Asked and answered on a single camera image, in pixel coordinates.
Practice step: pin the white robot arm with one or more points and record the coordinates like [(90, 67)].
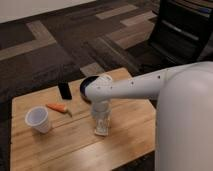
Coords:
[(184, 113)]

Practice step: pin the black phone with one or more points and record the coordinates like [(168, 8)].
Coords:
[(65, 91)]

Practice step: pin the dark blue bowl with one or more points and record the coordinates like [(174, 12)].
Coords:
[(83, 86)]

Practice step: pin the orange carrot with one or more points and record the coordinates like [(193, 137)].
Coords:
[(61, 108)]

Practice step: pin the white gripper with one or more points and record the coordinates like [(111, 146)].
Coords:
[(100, 111)]

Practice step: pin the white plastic cup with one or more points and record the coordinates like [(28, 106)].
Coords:
[(38, 119)]

